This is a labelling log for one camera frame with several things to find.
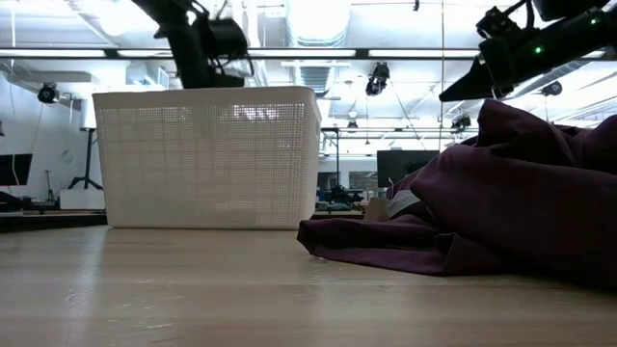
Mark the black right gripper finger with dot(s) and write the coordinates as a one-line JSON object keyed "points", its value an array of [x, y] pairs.
{"points": [[474, 82]]}

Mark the white perforated plastic basket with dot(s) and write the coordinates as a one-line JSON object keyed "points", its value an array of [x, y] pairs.
{"points": [[207, 164]]}

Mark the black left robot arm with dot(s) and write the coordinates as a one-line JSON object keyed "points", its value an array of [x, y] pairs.
{"points": [[166, 12]]}

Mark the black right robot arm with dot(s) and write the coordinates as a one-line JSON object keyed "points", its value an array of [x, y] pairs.
{"points": [[578, 34]]}

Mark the thin vertical ceiling pole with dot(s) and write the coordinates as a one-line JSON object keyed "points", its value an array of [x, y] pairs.
{"points": [[442, 43]]}

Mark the large black background monitor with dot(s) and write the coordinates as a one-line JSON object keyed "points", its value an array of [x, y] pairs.
{"points": [[402, 166]]}

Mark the black ceiling light truss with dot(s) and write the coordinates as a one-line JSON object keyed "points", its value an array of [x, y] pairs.
{"points": [[308, 53]]}

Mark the maroon cloth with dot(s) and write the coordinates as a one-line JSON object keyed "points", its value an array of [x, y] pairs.
{"points": [[520, 202]]}

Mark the black tripod stand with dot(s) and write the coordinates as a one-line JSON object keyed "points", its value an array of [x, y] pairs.
{"points": [[88, 159]]}

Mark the white cloth tag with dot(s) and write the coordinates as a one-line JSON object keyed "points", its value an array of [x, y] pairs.
{"points": [[393, 205]]}

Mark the white background box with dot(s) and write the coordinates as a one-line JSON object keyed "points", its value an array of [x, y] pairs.
{"points": [[82, 199]]}

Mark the background desk with equipment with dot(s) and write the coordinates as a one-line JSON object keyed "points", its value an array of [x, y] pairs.
{"points": [[340, 200]]}

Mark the small black background monitor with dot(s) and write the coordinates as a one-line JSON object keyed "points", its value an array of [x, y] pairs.
{"points": [[15, 169]]}

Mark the dark background bench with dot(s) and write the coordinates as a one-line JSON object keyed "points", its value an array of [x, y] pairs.
{"points": [[48, 221]]}

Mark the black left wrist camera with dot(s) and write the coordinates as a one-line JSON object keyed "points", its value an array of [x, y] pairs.
{"points": [[226, 38]]}

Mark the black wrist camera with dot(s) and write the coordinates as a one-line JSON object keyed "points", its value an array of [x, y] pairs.
{"points": [[499, 24], [226, 38]]}

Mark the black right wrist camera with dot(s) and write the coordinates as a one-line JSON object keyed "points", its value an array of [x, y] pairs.
{"points": [[499, 24]]}

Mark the black ceiling-mounted camera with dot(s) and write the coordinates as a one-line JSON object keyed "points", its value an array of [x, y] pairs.
{"points": [[461, 122], [552, 88], [47, 93], [377, 79]]}

